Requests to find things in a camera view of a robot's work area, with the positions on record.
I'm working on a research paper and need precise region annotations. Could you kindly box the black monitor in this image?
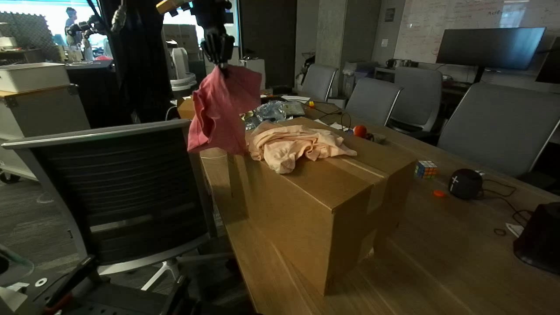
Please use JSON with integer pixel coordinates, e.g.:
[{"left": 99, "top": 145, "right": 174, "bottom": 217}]
[{"left": 435, "top": 28, "right": 544, "bottom": 70}]

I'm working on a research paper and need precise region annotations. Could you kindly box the grey chair far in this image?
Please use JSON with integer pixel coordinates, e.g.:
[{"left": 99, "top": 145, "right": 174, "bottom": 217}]
[{"left": 300, "top": 63, "right": 335, "bottom": 102}]

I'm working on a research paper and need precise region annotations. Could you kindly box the small colourful cube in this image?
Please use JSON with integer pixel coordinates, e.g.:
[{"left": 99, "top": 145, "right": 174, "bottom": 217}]
[{"left": 414, "top": 159, "right": 437, "bottom": 179}]

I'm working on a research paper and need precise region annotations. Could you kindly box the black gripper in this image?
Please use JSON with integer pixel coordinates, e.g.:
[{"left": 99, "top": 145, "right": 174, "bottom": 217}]
[{"left": 201, "top": 25, "right": 234, "bottom": 67}]

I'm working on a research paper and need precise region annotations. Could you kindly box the grey chair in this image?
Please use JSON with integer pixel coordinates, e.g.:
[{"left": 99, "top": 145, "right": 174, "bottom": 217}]
[
  {"left": 300, "top": 63, "right": 335, "bottom": 102},
  {"left": 390, "top": 67, "right": 442, "bottom": 131},
  {"left": 346, "top": 77, "right": 400, "bottom": 126},
  {"left": 437, "top": 82, "right": 560, "bottom": 177}
]

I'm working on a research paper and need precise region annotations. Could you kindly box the large brown cardboard box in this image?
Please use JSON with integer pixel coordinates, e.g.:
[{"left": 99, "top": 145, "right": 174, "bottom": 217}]
[{"left": 227, "top": 135, "right": 414, "bottom": 296}]

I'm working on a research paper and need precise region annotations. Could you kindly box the pink t-shirt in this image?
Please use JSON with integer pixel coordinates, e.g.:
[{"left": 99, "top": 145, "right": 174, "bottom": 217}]
[{"left": 187, "top": 65, "right": 260, "bottom": 154}]

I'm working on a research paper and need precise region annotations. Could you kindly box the grey chair near right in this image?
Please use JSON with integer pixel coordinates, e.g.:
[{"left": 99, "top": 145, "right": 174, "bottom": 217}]
[{"left": 437, "top": 82, "right": 560, "bottom": 177}]

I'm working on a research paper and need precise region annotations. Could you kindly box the black cable on table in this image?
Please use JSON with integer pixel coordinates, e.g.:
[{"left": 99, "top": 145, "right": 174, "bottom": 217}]
[{"left": 481, "top": 177, "right": 533, "bottom": 238}]

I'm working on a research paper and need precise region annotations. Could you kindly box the peach t-shirt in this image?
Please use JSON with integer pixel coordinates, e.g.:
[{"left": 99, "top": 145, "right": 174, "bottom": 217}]
[{"left": 244, "top": 123, "right": 356, "bottom": 175}]

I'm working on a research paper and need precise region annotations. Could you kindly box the black round speaker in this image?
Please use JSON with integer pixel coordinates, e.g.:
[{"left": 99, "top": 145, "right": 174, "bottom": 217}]
[{"left": 447, "top": 168, "right": 482, "bottom": 200}]

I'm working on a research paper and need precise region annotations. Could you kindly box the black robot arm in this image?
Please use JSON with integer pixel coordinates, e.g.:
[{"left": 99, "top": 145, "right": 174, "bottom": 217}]
[{"left": 87, "top": 0, "right": 234, "bottom": 123}]

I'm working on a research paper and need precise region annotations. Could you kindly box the small brown cardboard box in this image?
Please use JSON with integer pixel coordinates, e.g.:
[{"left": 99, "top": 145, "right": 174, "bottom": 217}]
[{"left": 176, "top": 98, "right": 194, "bottom": 119}]

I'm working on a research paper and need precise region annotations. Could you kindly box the red ball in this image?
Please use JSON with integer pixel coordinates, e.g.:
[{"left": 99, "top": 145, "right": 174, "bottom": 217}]
[{"left": 353, "top": 124, "right": 367, "bottom": 138}]

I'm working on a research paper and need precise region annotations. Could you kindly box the clear plastic bag clutter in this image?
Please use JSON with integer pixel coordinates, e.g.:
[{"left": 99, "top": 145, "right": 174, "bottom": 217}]
[{"left": 244, "top": 100, "right": 304, "bottom": 126}]

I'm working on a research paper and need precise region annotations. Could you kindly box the black object right edge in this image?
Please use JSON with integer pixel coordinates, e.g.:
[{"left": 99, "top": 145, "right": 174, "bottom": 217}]
[{"left": 512, "top": 203, "right": 560, "bottom": 275}]

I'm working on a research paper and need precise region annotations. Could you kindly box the grey chair middle right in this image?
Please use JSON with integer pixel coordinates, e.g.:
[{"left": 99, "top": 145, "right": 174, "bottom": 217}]
[{"left": 390, "top": 67, "right": 442, "bottom": 131}]

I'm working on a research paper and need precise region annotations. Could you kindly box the black mesh office chair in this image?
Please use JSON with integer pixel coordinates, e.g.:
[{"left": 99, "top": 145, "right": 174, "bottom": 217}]
[{"left": 3, "top": 119, "right": 232, "bottom": 289}]

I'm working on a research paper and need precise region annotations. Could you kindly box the grey cabinet left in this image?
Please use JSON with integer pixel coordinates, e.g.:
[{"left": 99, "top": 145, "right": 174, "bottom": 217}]
[{"left": 0, "top": 61, "right": 92, "bottom": 182}]

